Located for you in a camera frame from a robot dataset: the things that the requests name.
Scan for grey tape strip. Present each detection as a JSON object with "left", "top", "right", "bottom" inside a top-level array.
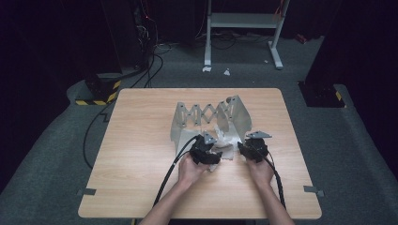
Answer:
[
  {"left": 303, "top": 185, "right": 326, "bottom": 198},
  {"left": 77, "top": 187, "right": 98, "bottom": 197}
]

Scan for black equipment rack with wires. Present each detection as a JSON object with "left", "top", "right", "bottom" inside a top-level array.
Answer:
[{"left": 132, "top": 0, "right": 159, "bottom": 70}]

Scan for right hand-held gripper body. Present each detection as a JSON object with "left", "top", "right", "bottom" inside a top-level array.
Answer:
[{"left": 246, "top": 130, "right": 272, "bottom": 163}]

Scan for thin black floor cable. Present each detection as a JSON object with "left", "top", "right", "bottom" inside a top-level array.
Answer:
[{"left": 82, "top": 99, "right": 117, "bottom": 170}]

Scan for bundle of black floor cables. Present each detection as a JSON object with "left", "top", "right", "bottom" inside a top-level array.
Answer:
[{"left": 130, "top": 43, "right": 164, "bottom": 89}]

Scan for expandable grey metal book rack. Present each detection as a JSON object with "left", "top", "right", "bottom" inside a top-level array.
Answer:
[{"left": 170, "top": 95, "right": 253, "bottom": 156}]

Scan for white cloth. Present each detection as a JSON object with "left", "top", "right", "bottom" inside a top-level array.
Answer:
[{"left": 207, "top": 125, "right": 242, "bottom": 173}]

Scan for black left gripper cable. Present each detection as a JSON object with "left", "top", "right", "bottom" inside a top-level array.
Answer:
[{"left": 153, "top": 134, "right": 201, "bottom": 207}]

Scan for black cables under stand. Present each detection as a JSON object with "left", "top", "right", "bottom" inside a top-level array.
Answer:
[{"left": 195, "top": 29, "right": 273, "bottom": 51}]

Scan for white metal stand frame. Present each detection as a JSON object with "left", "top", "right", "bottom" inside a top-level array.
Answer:
[{"left": 204, "top": 0, "right": 291, "bottom": 70}]

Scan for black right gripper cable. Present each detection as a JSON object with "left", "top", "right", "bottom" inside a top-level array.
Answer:
[{"left": 264, "top": 156, "right": 287, "bottom": 210}]

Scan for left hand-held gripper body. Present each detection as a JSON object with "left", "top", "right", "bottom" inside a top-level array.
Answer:
[{"left": 190, "top": 130, "right": 218, "bottom": 165}]

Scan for black base with yellow mark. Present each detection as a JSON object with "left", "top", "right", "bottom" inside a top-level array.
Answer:
[{"left": 298, "top": 81, "right": 347, "bottom": 109}]

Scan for person's right hand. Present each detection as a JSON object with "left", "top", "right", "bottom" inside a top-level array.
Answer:
[{"left": 247, "top": 157, "right": 275, "bottom": 188}]

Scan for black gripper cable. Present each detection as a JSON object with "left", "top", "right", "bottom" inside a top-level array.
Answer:
[
  {"left": 153, "top": 134, "right": 201, "bottom": 207},
  {"left": 264, "top": 156, "right": 287, "bottom": 210}
]

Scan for person's left hand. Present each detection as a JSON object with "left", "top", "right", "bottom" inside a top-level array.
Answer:
[{"left": 177, "top": 153, "right": 210, "bottom": 188}]

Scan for black yellow striped base block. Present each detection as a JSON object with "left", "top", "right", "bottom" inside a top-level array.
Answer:
[{"left": 74, "top": 73, "right": 122, "bottom": 107}]

